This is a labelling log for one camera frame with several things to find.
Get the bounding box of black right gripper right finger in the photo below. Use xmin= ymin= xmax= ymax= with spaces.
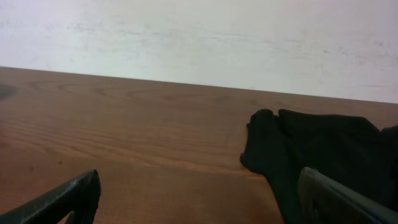
xmin=298 ymin=167 xmax=397 ymax=224

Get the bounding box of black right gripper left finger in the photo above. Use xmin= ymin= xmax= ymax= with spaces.
xmin=1 ymin=169 xmax=101 ymax=224

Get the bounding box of black t-shirt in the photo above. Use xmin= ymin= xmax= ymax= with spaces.
xmin=240 ymin=109 xmax=397 ymax=223

